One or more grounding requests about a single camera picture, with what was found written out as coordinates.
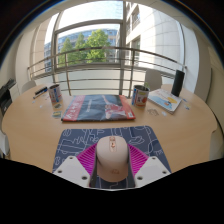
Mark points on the green tree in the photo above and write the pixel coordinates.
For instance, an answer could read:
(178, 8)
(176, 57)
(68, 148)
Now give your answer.
(90, 45)

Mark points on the metal balcony railing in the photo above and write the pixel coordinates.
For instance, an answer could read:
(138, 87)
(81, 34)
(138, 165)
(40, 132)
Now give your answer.
(100, 48)

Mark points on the white computer mouse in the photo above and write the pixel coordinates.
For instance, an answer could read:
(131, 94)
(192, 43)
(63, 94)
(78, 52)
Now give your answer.
(112, 160)

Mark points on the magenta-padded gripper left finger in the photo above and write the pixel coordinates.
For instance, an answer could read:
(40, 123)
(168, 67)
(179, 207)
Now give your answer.
(68, 170)

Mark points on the white illustrated book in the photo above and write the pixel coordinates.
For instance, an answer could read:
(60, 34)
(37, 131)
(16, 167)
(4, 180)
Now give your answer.
(166, 100)

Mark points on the red and blue magazine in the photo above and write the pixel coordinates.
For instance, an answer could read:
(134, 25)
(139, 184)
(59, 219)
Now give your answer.
(96, 108)

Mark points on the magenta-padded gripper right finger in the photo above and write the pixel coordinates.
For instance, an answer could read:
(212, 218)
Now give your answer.
(153, 170)

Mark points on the printed cup with red spot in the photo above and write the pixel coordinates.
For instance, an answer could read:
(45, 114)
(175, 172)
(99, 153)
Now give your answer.
(140, 96)

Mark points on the dark blue patterned mouse pad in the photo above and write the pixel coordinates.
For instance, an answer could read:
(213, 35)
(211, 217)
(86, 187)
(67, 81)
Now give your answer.
(75, 140)

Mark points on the black cylindrical speaker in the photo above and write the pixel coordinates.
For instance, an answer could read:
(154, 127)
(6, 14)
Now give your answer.
(177, 83)

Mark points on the small black and blue box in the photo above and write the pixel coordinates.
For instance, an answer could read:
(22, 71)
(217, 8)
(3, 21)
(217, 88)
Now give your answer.
(40, 92)

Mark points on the printed cup with blue band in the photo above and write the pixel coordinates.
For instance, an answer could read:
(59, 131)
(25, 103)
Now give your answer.
(55, 94)

